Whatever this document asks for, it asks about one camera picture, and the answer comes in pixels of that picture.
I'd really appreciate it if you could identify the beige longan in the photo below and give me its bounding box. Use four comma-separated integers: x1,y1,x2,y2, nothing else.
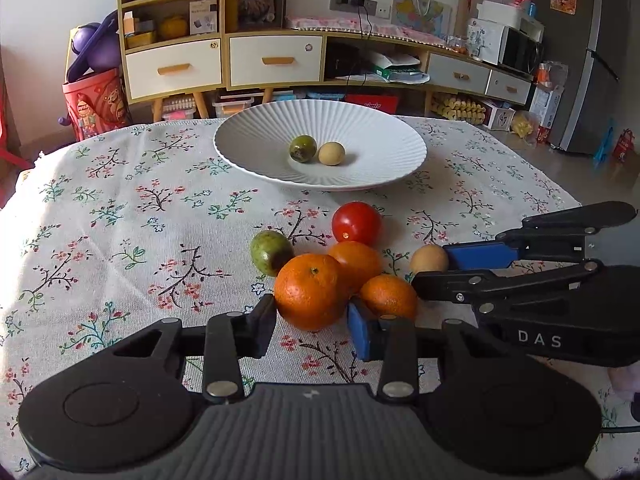
410,245,450,276
318,141,346,166

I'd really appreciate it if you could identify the black microwave oven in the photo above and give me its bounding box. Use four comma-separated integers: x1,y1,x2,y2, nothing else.
499,25,545,79

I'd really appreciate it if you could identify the low wooden drawer cabinet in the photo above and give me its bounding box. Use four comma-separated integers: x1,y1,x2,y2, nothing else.
225,29,533,117

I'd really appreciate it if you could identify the white ribbed plate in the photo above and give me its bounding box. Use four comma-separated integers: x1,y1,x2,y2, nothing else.
214,100,428,192

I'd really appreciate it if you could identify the map printed bag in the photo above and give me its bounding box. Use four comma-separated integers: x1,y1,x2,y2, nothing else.
391,0,452,37

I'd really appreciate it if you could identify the wooden shelf cabinet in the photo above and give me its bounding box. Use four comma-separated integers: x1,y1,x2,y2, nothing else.
117,0,326,122

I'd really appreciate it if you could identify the red tomato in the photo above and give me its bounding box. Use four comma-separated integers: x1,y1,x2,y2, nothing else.
332,202,383,248

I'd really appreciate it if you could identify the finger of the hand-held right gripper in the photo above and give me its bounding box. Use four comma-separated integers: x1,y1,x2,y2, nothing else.
411,260,603,306
442,201,637,272

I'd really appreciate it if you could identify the yellow toy set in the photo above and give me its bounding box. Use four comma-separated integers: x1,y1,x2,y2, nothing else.
431,94,487,124

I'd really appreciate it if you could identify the red printed bucket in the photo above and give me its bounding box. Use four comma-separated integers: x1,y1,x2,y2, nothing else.
61,67,132,142

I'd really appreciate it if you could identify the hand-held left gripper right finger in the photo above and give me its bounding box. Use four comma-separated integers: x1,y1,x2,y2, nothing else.
347,300,501,403

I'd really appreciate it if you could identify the yellow snack bag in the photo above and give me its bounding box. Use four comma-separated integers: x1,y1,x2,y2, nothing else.
510,112,539,139

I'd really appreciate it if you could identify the large orange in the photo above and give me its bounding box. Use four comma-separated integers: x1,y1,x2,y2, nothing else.
274,253,351,332

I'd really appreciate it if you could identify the floral tablecloth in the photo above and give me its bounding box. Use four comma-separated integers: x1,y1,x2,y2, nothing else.
0,115,640,480

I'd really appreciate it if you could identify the grey refrigerator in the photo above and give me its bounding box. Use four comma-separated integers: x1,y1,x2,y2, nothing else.
530,0,640,155

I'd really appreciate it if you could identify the white product box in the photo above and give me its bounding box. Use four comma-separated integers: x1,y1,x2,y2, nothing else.
189,0,220,36

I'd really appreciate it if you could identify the flat red box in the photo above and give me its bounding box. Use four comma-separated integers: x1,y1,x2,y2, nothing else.
345,94,401,115

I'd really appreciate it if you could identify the green round fruit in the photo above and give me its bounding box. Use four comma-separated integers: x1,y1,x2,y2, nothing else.
250,230,295,277
289,135,318,163

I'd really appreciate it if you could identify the white carton box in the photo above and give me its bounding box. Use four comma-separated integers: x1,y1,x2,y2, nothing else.
528,82,564,132

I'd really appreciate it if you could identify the pink table runner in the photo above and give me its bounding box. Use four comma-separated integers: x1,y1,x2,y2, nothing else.
285,13,451,45

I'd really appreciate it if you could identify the small orange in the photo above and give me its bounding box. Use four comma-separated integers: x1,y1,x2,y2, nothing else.
359,274,418,321

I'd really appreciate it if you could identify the medium orange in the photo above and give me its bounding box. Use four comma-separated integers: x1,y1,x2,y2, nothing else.
327,241,383,296

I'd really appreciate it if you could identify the wall power outlet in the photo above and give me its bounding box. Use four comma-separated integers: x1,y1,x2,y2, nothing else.
329,0,378,16

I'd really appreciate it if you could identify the white appliance box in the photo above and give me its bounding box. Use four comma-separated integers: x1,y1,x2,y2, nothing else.
467,17,507,65

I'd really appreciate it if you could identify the purple exercise ball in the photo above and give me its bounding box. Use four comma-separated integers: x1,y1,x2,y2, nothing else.
69,10,123,82

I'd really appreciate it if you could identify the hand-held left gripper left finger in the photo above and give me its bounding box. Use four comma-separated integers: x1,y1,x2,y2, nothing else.
106,294,277,403

